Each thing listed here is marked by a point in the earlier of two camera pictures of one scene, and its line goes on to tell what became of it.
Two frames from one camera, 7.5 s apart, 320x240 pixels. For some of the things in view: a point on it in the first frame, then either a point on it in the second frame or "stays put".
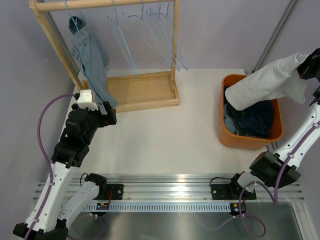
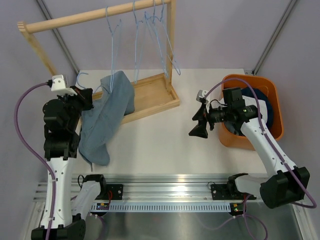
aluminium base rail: [170, 193] stays put
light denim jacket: [93, 55] -> [115, 98]
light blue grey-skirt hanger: [166, 25] -> [164, 45]
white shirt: [279, 78] -> [254, 123]
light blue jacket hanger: [73, 19] -> [77, 81]
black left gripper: [110, 116] -> [84, 96]
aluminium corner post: [289, 8] stays put
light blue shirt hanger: [117, 30] -> [114, 35]
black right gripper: [306, 68] -> [200, 130]
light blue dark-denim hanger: [142, 27] -> [137, 23]
